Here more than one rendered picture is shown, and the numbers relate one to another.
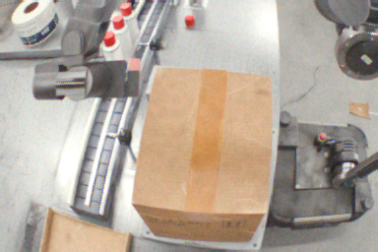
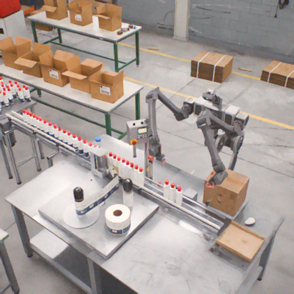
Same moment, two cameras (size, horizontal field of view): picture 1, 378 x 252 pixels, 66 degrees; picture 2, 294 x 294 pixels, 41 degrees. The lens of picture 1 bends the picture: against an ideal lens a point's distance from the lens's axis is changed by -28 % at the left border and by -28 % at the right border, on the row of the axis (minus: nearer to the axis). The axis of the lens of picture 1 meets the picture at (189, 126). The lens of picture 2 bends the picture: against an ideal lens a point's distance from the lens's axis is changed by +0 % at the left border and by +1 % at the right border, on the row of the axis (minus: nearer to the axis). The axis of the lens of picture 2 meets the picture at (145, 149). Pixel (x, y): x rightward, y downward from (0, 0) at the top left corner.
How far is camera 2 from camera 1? 2.94 m
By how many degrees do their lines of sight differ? 48
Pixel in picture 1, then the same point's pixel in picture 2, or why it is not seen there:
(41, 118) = (173, 236)
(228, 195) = (242, 180)
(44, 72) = (219, 177)
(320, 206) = not seen: hidden behind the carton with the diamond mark
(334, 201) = not seen: hidden behind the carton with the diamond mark
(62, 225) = (222, 241)
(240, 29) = (170, 175)
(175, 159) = (230, 184)
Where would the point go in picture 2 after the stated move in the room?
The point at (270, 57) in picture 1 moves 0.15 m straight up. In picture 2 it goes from (186, 174) to (187, 162)
